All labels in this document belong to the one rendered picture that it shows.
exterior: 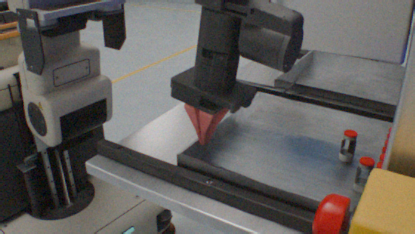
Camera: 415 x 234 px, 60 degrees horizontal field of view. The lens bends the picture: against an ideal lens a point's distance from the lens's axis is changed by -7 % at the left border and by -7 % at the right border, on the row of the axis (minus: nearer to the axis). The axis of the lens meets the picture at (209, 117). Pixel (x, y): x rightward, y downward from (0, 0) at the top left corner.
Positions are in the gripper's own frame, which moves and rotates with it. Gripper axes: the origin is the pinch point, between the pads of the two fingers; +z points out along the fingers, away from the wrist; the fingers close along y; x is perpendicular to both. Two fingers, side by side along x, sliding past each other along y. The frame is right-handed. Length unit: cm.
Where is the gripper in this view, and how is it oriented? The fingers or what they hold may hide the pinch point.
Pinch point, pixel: (205, 138)
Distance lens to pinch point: 56.5
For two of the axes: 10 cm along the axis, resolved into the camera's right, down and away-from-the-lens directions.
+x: 5.3, -3.8, 7.6
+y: 8.4, 3.7, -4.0
